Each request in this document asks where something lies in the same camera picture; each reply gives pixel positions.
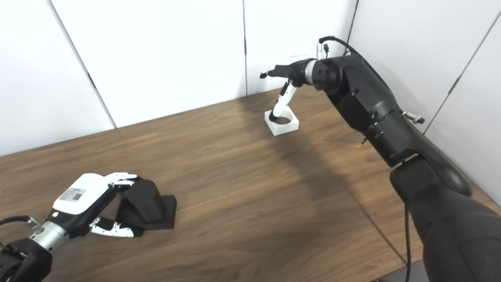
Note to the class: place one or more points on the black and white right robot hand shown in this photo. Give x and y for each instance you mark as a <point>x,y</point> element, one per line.
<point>291,72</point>

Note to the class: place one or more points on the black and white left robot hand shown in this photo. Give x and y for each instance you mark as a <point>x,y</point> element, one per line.
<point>82,194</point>

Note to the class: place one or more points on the white square piece with hole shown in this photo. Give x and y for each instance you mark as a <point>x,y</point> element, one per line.
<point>287,128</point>

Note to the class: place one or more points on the black peg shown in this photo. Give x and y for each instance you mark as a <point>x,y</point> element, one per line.
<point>146,201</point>

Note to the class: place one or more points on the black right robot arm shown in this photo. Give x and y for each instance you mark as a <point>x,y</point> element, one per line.
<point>372,105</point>

